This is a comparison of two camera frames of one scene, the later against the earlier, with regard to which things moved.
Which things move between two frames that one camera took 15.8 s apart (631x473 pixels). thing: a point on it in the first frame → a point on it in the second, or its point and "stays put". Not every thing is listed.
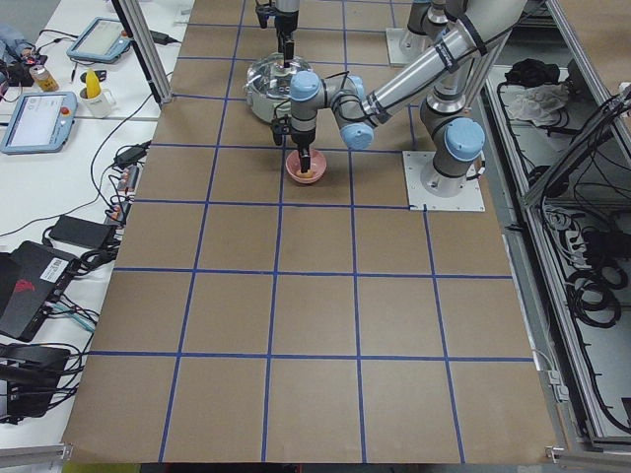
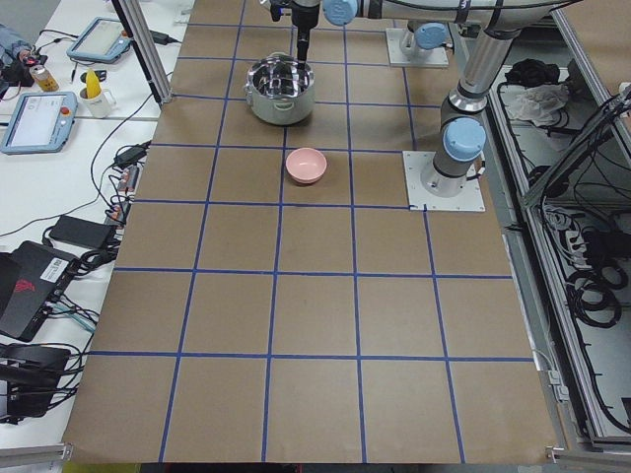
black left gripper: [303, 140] → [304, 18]
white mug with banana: [96, 100] stays put
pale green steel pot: [267, 86] stays put
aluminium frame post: [133, 19] stays put
